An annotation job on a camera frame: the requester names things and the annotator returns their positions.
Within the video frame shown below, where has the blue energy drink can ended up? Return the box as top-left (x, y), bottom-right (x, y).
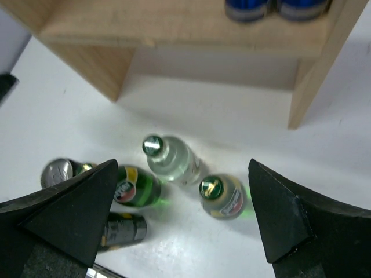
top-left (224, 0), bottom-right (271, 23)
top-left (275, 0), bottom-right (331, 21)

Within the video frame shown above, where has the black gold can front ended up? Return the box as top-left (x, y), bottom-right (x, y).
top-left (98, 212), bottom-right (147, 253)

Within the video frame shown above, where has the black gold can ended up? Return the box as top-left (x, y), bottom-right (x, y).
top-left (98, 212), bottom-right (147, 253)
top-left (41, 158), bottom-right (74, 189)

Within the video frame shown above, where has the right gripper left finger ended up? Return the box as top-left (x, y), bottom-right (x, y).
top-left (1, 159), bottom-right (118, 277)

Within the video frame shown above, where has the small clear glass bottle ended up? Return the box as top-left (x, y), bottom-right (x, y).
top-left (142, 134), bottom-right (201, 186)

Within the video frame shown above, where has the wooden two-tier shelf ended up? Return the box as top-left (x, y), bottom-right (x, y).
top-left (1, 1), bottom-right (367, 129)

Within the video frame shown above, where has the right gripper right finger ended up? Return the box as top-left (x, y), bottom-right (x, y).
top-left (248, 159), bottom-right (370, 277)

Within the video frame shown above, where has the right blue energy drink can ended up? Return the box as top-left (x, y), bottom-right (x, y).
top-left (275, 0), bottom-right (331, 21)

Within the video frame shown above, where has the green bottle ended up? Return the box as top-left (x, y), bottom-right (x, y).
top-left (75, 163), bottom-right (162, 208)
top-left (198, 174), bottom-right (248, 220)

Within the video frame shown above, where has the left blue energy drink can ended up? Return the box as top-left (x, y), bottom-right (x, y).
top-left (224, 0), bottom-right (271, 23)

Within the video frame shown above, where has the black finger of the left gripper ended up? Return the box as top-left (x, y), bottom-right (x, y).
top-left (0, 74), bottom-right (19, 104)

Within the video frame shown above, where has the black gold can rear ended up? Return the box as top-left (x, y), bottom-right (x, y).
top-left (41, 158), bottom-right (74, 189)

